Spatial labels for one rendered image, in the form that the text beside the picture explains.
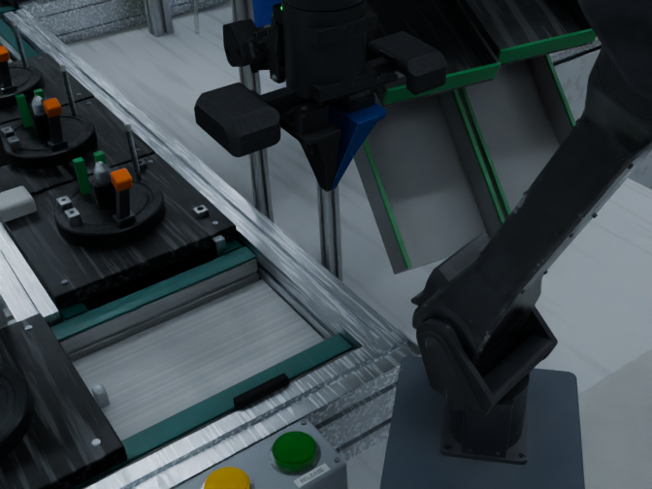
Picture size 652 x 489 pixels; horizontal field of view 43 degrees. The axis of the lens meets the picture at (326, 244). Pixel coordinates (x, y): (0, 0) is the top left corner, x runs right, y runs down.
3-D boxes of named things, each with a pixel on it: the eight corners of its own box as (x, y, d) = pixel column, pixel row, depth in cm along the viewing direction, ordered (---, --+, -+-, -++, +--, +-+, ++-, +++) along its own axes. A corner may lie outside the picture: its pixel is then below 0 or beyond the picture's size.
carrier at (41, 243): (238, 238, 106) (226, 152, 99) (57, 310, 96) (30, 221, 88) (158, 164, 123) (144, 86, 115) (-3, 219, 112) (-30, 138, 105)
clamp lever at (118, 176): (134, 216, 103) (133, 178, 96) (118, 222, 102) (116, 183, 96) (121, 196, 104) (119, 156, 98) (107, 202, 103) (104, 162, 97)
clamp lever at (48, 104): (66, 143, 119) (61, 106, 113) (52, 146, 119) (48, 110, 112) (56, 126, 121) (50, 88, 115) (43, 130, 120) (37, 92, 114)
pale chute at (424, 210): (493, 243, 96) (511, 235, 92) (393, 275, 92) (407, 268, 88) (412, 25, 100) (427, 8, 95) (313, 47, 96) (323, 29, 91)
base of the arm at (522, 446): (527, 466, 61) (536, 409, 58) (439, 455, 62) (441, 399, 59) (527, 397, 67) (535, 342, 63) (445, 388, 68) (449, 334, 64)
